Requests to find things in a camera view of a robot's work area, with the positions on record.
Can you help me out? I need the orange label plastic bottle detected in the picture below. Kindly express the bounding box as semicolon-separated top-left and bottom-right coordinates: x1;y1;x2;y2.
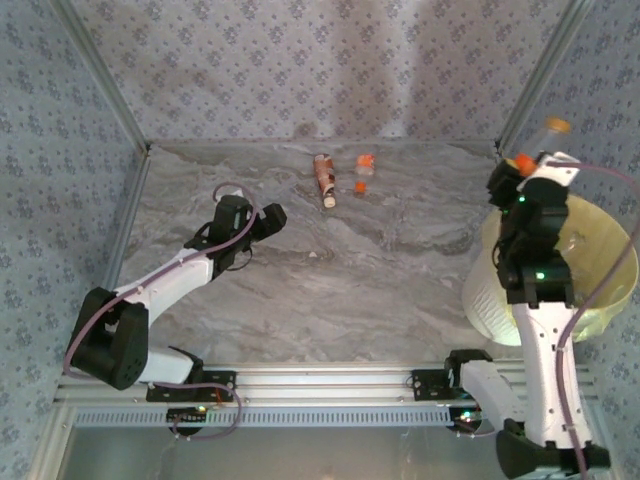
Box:
514;115;572;176

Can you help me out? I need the yellow plastic bin liner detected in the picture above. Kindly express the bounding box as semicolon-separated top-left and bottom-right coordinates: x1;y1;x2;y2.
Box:
482;194;640;344

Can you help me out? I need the white ribbed bin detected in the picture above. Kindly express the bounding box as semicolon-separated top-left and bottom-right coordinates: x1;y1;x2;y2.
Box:
460;199;640;346

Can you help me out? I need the brown label plastic bottle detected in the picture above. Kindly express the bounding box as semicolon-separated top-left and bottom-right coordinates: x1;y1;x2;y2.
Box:
313;153;339;209

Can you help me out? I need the clear bottle orange cap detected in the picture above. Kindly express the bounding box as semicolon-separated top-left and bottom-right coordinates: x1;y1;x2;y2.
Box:
353;154;377;196

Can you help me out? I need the black left controller board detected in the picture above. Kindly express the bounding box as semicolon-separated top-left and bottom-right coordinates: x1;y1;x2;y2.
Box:
166;406;210;436

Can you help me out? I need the black controller board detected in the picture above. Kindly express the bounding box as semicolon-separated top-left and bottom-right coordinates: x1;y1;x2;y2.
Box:
448;407;494;436
166;406;210;436

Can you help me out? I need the black right controller board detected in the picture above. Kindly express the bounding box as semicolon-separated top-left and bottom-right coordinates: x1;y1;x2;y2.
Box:
448;407;494;436

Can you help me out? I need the metal sheet shelf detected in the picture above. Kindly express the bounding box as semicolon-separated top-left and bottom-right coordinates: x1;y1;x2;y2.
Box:
29;404;616;480

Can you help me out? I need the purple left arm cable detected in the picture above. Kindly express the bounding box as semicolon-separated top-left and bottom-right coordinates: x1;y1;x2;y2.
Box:
63;182;261;442

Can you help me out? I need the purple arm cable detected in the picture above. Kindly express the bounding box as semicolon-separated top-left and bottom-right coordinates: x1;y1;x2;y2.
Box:
452;159;640;480
63;182;261;442

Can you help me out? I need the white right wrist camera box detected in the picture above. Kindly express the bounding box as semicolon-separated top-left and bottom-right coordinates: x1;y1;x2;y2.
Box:
517;152;581;194

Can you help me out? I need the aluminium frame post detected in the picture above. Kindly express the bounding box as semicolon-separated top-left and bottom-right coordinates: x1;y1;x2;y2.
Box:
494;0;596;154
47;0;153;154

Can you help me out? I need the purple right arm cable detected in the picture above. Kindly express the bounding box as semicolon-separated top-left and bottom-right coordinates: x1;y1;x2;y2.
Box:
452;159;640;480

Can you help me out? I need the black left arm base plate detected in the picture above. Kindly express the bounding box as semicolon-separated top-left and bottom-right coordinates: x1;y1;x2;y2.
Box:
144;369;238;404

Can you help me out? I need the aluminium mounting rail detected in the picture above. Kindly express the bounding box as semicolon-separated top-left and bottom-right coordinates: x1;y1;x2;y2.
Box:
53;363;600;405

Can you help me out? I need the white slotted cable duct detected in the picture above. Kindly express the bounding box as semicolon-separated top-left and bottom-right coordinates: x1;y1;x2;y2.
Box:
72;405;454;429

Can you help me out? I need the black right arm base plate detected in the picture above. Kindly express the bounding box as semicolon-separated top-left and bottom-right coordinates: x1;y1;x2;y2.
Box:
409;368;481;402

